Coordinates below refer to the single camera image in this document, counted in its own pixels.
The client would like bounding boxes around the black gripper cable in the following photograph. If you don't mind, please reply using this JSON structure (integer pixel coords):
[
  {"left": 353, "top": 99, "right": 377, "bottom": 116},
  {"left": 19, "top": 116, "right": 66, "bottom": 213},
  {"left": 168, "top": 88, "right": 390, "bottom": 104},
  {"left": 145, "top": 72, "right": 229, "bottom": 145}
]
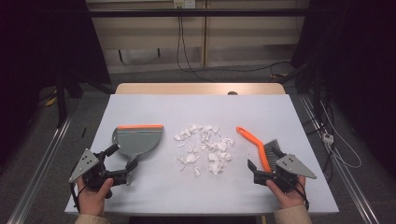
[
  {"left": 289, "top": 178, "right": 310, "bottom": 211},
  {"left": 70, "top": 181, "right": 82, "bottom": 213}
]

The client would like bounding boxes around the orange brush with grey bristles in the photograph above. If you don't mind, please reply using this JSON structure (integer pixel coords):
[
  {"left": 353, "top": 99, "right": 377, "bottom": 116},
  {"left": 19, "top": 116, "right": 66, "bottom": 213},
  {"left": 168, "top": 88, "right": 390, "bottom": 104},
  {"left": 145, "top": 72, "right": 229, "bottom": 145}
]
[{"left": 235, "top": 126, "right": 288, "bottom": 174}]

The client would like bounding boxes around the person's left hand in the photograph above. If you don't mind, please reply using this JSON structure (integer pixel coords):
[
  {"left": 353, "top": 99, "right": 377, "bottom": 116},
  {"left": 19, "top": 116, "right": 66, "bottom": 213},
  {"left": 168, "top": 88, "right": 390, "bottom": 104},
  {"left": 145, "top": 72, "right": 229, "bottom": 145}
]
[{"left": 77, "top": 176, "right": 115, "bottom": 217}]

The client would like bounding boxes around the black horizontal metal bar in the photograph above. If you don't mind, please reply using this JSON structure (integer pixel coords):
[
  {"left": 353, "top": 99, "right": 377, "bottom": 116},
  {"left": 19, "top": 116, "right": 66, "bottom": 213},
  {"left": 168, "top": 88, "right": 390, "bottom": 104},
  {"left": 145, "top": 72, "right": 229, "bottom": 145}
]
[{"left": 88, "top": 8, "right": 312, "bottom": 18}]

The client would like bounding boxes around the grey dustpan with orange edge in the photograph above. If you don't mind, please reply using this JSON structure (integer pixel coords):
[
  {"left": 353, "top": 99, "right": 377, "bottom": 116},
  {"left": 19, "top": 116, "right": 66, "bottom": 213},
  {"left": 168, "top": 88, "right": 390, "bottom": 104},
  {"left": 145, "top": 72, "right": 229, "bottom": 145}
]
[{"left": 111, "top": 124, "right": 164, "bottom": 187}]

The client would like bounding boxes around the white floor cable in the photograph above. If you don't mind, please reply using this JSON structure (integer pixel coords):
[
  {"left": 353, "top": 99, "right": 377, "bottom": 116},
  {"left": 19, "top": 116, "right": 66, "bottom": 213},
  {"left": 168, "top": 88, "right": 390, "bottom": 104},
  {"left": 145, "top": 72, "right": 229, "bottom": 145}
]
[{"left": 320, "top": 102, "right": 362, "bottom": 170}]

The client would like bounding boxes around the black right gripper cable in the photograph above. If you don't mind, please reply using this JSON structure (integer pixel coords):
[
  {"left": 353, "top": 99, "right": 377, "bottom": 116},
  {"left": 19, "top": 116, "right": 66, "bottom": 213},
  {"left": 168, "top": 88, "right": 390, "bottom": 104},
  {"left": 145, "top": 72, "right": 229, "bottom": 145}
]
[{"left": 289, "top": 178, "right": 310, "bottom": 211}]

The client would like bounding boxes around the person's right hand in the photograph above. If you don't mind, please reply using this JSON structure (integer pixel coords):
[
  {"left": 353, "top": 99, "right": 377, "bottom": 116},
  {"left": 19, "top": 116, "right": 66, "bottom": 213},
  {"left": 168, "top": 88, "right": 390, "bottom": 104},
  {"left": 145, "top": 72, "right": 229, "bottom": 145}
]
[{"left": 265, "top": 175, "right": 307, "bottom": 210}]

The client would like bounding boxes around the dark curtain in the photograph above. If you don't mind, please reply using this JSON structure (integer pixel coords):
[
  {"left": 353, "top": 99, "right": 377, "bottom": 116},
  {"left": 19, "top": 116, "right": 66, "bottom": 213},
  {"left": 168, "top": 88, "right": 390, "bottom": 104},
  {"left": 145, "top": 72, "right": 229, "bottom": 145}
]
[
  {"left": 0, "top": 0, "right": 111, "bottom": 175},
  {"left": 290, "top": 0, "right": 396, "bottom": 169}
]

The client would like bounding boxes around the black metal stand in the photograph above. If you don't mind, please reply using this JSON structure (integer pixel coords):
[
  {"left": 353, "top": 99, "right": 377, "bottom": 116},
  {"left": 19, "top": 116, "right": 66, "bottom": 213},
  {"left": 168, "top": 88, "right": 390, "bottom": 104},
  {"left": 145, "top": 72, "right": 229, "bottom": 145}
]
[{"left": 55, "top": 69, "right": 116, "bottom": 129}]

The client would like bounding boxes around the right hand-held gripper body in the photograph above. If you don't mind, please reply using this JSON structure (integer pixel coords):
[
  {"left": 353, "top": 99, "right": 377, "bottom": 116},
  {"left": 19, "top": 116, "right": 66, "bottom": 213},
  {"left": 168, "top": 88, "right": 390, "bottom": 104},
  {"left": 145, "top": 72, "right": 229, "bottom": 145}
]
[{"left": 253, "top": 153, "right": 318, "bottom": 193}]

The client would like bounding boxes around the pile of white paper scraps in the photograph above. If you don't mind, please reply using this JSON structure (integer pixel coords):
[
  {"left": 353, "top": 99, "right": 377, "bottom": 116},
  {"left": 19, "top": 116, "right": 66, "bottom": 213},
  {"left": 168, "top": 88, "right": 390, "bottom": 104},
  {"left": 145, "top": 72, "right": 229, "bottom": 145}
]
[{"left": 173, "top": 124, "right": 235, "bottom": 177}]

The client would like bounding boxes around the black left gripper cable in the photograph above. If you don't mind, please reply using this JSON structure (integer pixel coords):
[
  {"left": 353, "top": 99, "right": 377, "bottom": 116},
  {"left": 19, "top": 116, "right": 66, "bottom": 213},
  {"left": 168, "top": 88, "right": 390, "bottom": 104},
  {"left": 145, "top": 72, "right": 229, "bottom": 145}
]
[{"left": 70, "top": 181, "right": 82, "bottom": 213}]

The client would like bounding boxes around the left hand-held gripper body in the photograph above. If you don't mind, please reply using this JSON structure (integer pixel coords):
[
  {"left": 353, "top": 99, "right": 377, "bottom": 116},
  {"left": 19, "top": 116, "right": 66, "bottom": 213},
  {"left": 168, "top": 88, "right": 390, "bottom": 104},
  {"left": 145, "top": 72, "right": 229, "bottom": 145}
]
[{"left": 68, "top": 148, "right": 129, "bottom": 191}]

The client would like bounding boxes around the white table mat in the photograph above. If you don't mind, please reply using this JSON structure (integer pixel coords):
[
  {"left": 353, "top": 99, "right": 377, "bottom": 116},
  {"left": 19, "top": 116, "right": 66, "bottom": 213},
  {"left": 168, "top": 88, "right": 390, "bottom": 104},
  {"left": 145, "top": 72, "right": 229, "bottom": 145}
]
[{"left": 64, "top": 93, "right": 340, "bottom": 216}]

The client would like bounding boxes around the black hanging wall cable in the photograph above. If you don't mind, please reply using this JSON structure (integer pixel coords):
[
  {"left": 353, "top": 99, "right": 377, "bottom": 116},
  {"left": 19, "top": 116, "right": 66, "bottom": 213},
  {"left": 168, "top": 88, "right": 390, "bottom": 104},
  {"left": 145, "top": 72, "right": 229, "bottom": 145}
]
[{"left": 176, "top": 16, "right": 216, "bottom": 83}]

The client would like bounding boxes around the white wall socket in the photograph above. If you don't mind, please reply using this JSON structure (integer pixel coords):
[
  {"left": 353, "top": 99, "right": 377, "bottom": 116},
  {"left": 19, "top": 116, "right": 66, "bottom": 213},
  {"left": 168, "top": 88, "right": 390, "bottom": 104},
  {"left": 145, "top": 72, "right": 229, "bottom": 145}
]
[{"left": 173, "top": 0, "right": 196, "bottom": 9}]

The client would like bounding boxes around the wooden table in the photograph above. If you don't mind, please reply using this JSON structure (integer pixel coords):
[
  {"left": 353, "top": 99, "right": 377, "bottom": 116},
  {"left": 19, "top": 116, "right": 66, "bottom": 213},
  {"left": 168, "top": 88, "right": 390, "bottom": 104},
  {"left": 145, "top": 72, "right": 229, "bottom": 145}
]
[{"left": 115, "top": 82, "right": 287, "bottom": 95}]

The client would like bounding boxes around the black floor cable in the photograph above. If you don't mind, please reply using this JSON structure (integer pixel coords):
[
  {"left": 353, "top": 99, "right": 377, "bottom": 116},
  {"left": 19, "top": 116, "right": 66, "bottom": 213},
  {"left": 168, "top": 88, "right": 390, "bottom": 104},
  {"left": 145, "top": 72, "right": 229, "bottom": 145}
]
[{"left": 180, "top": 60, "right": 292, "bottom": 75}]

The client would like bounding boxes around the aluminium floor rail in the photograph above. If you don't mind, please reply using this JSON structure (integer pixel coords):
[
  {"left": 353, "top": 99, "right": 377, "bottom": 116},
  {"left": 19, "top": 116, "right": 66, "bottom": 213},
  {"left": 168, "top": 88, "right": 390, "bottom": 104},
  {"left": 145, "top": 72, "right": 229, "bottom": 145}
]
[
  {"left": 7, "top": 116, "right": 74, "bottom": 224},
  {"left": 298, "top": 94, "right": 379, "bottom": 224}
]

